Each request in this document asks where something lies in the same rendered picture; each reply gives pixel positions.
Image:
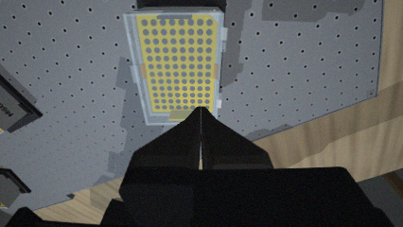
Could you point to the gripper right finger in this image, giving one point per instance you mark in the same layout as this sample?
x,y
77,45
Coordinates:
x,y
227,149

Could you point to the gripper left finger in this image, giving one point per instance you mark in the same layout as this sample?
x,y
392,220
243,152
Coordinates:
x,y
175,147

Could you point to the white tip box with lid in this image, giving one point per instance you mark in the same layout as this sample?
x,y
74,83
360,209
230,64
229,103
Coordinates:
x,y
9,192

